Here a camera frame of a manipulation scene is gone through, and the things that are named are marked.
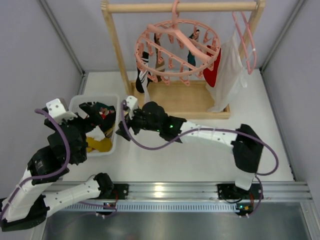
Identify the white sock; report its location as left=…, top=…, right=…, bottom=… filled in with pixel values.
left=142, top=85, right=150, bottom=104
left=86, top=126, right=106, bottom=142

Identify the black white-striped sock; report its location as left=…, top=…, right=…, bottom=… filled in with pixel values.
left=135, top=51, right=152, bottom=94

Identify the brown striped sock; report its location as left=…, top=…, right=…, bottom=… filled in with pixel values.
left=153, top=33, right=165, bottom=72

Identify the pink round clip hanger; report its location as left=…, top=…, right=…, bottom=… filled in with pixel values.
left=134, top=0, right=221, bottom=86

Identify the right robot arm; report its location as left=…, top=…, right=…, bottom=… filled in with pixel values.
left=116, top=96, right=264, bottom=192

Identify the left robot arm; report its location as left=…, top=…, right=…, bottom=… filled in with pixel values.
left=0, top=98, right=114, bottom=232

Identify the dark patterned socks pile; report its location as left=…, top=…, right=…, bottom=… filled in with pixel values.
left=92, top=102, right=116, bottom=138

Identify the pink clothes hanger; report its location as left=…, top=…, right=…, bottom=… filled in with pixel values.
left=231, top=10, right=258, bottom=75

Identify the white plastic basket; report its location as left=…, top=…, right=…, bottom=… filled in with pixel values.
left=68, top=94, right=120, bottom=158

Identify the yellow sock in basket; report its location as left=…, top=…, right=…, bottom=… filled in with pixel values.
left=86, top=137, right=113, bottom=153

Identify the wooden clothes rack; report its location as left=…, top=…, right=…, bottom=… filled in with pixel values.
left=101, top=0, right=265, bottom=120

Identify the teal sock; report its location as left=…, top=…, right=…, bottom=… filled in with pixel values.
left=187, top=29, right=200, bottom=66

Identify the red sock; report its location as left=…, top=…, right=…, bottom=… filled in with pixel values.
left=203, top=50, right=222, bottom=88

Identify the white sheer garment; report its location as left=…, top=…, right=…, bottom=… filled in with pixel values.
left=205, top=33, right=248, bottom=113

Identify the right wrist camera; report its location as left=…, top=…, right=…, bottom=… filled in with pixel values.
left=123, top=95, right=139, bottom=113

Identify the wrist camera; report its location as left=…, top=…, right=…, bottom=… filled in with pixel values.
left=123, top=95, right=139, bottom=113
left=46, top=98, right=77, bottom=124

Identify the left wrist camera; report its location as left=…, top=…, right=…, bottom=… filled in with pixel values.
left=46, top=98, right=77, bottom=124

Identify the aluminium mounting rail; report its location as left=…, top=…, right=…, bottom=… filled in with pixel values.
left=44, top=180, right=313, bottom=217

